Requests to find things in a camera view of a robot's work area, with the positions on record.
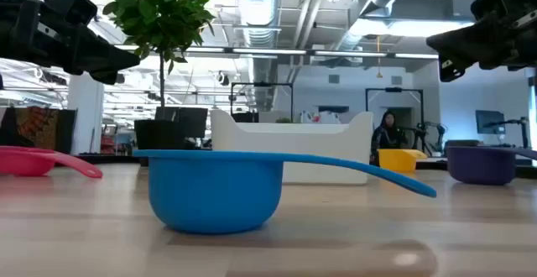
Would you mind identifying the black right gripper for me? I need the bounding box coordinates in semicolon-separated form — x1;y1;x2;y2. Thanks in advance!
425;0;537;83

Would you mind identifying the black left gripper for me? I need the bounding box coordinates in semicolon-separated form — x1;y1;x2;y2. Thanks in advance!
0;0;141;86

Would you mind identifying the purple measuring cup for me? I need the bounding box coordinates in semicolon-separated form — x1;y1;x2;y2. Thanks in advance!
446;145;537;186

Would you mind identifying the yellow measuring cup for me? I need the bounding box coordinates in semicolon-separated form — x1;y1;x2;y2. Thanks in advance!
377;149;428;174

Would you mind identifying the pink measuring cup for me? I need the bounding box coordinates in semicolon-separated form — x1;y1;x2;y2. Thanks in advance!
0;145;104;180

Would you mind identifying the white plastic basket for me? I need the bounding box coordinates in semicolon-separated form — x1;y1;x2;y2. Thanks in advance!
210;108;374;186

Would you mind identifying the black panel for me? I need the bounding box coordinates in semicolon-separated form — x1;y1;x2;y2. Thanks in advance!
54;108;79;155

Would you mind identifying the green leafy artificial plant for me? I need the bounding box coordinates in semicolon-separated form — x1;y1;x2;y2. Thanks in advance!
102;0;217;121

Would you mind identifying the colourful patterned panel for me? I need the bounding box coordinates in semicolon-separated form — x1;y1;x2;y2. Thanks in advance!
0;106;60;154

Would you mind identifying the dark computer monitor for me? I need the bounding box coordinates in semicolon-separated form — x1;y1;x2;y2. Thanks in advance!
154;107;209;139

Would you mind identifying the person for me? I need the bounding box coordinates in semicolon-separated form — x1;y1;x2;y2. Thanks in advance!
369;110;409;167

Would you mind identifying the long ceiling light strip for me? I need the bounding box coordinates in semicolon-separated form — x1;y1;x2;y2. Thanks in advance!
184;46;440;60

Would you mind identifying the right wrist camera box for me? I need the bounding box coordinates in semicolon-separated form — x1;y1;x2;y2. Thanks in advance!
470;0;511;21

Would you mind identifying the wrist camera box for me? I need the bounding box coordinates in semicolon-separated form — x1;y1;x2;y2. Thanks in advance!
44;0;98;26
470;0;511;21

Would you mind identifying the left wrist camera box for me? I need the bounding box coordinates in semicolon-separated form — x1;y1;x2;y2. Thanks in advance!
44;0;98;26

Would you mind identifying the black metal frame stand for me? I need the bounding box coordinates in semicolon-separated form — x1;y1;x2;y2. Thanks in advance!
364;86;425;144
229;81;295;123

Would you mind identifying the slanted silver ventilation duct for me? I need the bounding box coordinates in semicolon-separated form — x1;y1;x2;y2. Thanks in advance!
331;0;420;66

